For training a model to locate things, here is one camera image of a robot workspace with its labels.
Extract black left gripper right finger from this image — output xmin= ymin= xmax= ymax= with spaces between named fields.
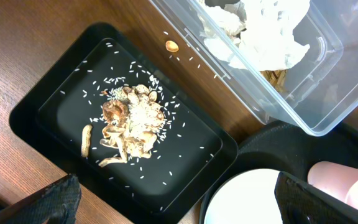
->
xmin=274 ymin=172 xmax=358 ymax=224

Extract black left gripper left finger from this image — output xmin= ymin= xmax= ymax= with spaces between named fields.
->
xmin=0 ymin=174 xmax=81 ymax=224

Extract grey plate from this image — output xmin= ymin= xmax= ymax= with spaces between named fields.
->
xmin=203 ymin=169 xmax=283 ymax=224

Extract pink cup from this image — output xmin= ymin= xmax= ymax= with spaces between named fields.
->
xmin=307 ymin=161 xmax=358 ymax=209

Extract rice and food scraps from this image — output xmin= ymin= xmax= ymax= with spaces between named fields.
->
xmin=59 ymin=42 xmax=216 ymax=212

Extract white napkin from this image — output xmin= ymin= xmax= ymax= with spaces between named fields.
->
xmin=198 ymin=0 xmax=310 ymax=71

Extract black round tray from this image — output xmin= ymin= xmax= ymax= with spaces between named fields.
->
xmin=198 ymin=121 xmax=358 ymax=223

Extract black rectangular tray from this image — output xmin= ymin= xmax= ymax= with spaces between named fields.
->
xmin=9 ymin=23 xmax=238 ymax=223

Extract clear plastic bin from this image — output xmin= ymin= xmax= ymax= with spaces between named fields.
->
xmin=153 ymin=1 xmax=358 ymax=136

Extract food crumb on table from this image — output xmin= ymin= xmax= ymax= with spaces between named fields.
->
xmin=165 ymin=40 xmax=179 ymax=52

